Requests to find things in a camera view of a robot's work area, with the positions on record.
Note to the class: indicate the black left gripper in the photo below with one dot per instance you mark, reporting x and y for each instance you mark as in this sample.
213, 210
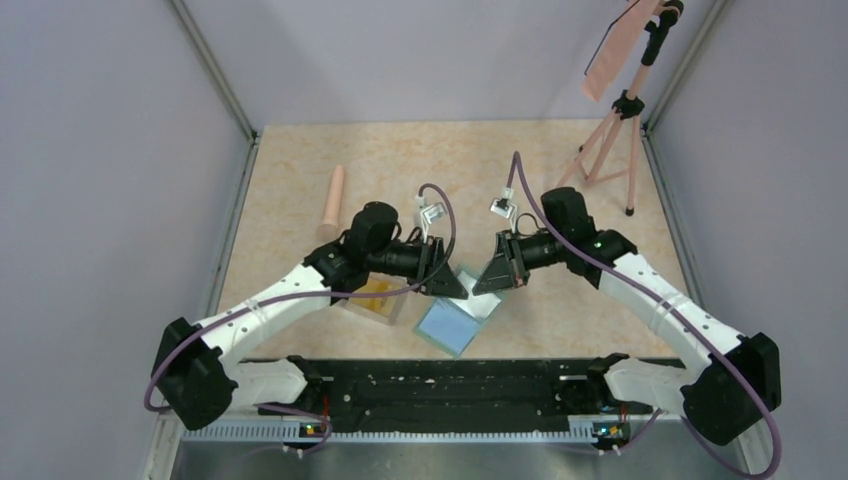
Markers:
444, 282

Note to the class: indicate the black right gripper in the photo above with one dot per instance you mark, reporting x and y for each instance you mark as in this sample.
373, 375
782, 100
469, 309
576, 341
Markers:
500, 275

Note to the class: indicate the clear plastic card box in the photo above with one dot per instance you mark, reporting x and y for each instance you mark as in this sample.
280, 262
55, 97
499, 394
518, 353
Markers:
384, 310

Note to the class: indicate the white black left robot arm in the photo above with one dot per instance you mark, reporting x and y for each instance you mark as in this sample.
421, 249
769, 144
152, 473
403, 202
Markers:
199, 368

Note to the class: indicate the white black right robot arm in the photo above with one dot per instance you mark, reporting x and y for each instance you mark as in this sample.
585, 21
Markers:
727, 382

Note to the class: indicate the pink tripod stand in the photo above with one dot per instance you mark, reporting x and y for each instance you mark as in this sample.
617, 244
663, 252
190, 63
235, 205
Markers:
627, 108

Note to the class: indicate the pink flat panel on tripod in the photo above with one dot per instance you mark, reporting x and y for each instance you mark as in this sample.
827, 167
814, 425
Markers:
616, 46

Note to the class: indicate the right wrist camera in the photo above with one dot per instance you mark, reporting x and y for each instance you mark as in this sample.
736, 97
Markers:
504, 205

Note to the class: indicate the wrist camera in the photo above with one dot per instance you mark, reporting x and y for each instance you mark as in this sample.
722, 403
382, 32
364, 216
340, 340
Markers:
504, 205
427, 214

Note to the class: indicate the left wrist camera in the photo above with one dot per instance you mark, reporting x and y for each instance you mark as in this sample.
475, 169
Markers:
427, 214

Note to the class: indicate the pink cylindrical handle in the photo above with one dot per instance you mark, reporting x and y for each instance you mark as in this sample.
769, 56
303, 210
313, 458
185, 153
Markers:
328, 227

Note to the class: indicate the grey slotted cable duct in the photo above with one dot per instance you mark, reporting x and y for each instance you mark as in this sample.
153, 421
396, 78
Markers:
295, 432

